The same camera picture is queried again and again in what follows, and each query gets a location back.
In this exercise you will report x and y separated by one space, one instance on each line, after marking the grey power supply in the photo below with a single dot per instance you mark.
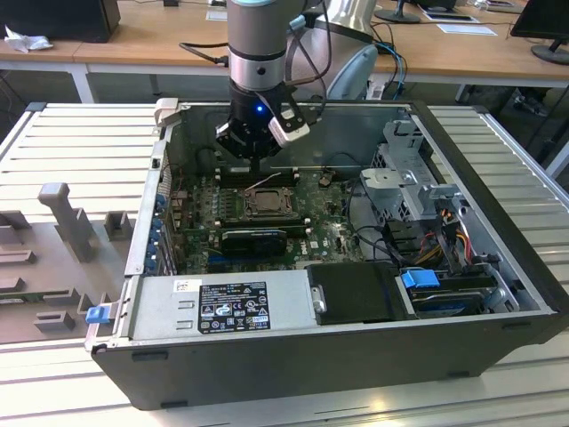
155 311

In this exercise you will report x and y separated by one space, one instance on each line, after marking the CPU with silver top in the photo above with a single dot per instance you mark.
271 200

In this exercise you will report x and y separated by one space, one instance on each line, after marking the black monitor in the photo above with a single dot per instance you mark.
542 18

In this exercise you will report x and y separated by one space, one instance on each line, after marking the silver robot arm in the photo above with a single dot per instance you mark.
255 26

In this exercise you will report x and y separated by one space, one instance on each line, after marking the grey parts rack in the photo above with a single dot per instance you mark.
66 267

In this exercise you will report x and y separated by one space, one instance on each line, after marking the round silver coin battery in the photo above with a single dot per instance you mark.
324 180

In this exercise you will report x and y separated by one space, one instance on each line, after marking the wooden desk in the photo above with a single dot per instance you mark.
133 49

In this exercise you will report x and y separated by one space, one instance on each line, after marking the black computer tower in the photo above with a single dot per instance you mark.
58 20

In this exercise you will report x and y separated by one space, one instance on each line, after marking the green motherboard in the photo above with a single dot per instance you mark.
338 222

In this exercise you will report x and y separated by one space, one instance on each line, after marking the black monitor stand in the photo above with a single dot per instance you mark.
398 17

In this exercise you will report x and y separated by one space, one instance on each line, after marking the graphics card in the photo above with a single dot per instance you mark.
253 242

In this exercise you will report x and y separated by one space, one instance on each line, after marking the white paper sheet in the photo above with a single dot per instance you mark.
467 29

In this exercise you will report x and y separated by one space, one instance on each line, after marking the black plastic shroud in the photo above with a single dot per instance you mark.
351 293

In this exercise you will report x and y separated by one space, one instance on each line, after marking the CPU socket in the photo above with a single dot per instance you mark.
271 213

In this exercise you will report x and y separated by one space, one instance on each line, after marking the blue plastic latch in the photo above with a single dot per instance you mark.
97 315

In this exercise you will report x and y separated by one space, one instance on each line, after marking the RAM slot with white clips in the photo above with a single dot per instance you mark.
284 221
235 179
235 170

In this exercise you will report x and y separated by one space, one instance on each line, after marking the silver metal drive cage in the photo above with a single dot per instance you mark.
400 178

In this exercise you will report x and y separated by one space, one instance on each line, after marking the black and grey PC case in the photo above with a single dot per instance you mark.
266 369

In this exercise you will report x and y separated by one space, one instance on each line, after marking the hard disk in blue carrier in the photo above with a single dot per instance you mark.
420 282

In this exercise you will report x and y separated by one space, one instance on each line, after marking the crumpled white paper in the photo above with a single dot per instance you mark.
26 41

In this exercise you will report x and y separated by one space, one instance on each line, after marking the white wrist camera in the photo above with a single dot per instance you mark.
289 131

